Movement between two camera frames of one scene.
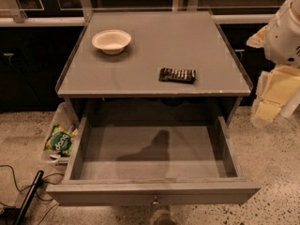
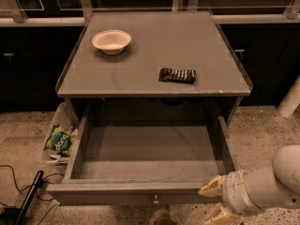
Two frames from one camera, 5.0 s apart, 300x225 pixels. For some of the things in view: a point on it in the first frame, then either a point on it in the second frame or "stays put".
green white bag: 61,136 stays put
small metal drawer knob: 156,202 stays put
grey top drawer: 155,160 stays put
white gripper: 282,41 → 234,188
